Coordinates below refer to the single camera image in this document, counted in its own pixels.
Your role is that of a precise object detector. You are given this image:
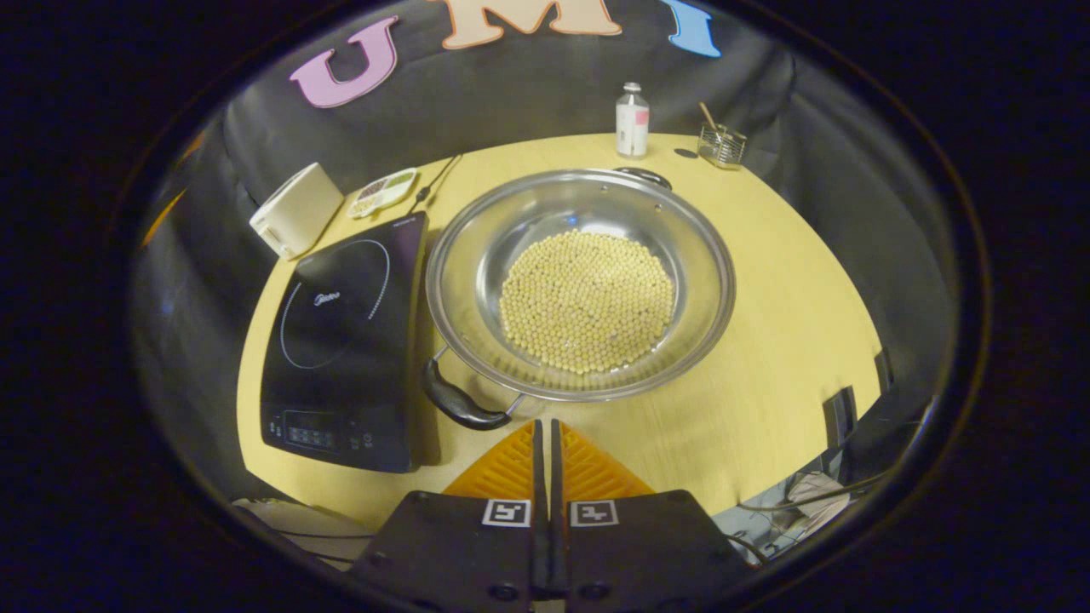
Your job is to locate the stainless steel pot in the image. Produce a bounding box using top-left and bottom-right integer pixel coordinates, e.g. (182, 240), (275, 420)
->
(423, 167), (737, 431)

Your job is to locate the grey cable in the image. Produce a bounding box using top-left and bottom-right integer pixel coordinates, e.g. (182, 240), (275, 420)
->
(734, 471), (888, 546)

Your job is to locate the small glass cup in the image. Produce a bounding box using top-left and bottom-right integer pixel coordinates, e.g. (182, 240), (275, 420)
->
(697, 123), (749, 169)

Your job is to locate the black power cable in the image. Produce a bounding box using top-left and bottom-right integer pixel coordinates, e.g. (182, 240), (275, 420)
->
(409, 153), (465, 215)

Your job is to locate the black induction cooktop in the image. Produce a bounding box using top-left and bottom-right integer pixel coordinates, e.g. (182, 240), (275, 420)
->
(259, 211), (440, 474)

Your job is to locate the white toaster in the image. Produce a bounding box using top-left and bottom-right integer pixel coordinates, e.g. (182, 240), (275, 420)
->
(249, 162), (346, 261)

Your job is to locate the black chair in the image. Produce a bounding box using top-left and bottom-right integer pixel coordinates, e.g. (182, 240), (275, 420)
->
(821, 347), (938, 488)

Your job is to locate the small white medicine bottle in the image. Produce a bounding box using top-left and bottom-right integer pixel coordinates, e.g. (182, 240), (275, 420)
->
(615, 82), (651, 159)

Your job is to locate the white divided bean dish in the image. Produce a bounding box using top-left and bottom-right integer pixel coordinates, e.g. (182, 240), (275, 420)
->
(347, 168), (420, 220)

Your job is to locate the pile of soybeans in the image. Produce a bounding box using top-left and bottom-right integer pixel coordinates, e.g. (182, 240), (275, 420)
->
(498, 230), (676, 376)

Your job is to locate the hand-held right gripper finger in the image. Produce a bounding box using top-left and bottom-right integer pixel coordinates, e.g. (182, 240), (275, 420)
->
(552, 419), (759, 612)
(349, 419), (546, 612)

